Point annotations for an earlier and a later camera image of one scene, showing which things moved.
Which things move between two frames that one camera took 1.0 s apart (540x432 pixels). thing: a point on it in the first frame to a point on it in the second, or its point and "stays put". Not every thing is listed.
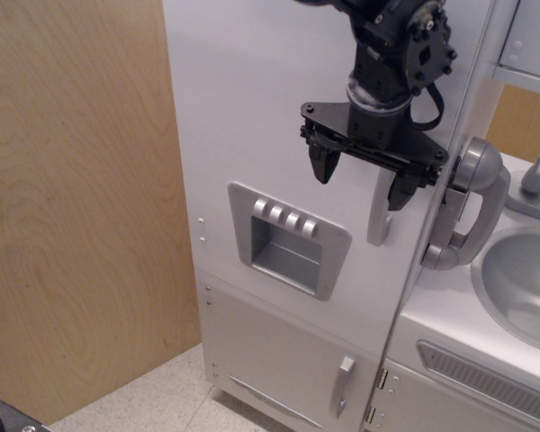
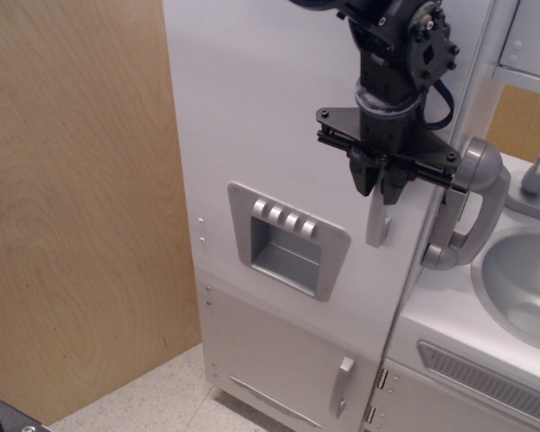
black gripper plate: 383,138 to 370,141
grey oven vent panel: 531,398 stays put
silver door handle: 379,222 stays put
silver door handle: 345,371 stays put
